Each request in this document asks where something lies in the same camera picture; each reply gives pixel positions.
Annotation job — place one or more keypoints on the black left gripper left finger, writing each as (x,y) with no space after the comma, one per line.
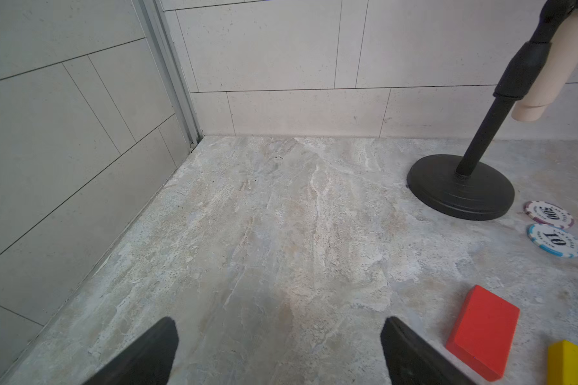
(147,360)

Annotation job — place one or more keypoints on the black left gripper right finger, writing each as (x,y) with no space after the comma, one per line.
(411,360)

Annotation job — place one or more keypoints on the yellow block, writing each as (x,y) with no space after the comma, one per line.
(562,364)

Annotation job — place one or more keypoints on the red block near chips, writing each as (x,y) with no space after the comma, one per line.
(483,333)

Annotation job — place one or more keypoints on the black microphone stand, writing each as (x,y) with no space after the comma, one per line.
(464,187)

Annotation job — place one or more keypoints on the blue 10 poker chip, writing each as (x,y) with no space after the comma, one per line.
(553,240)

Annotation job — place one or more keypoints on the purple 500 poker chip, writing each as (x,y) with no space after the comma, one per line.
(549,214)

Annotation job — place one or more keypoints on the beige wooden microphone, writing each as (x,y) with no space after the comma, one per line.
(561,62)

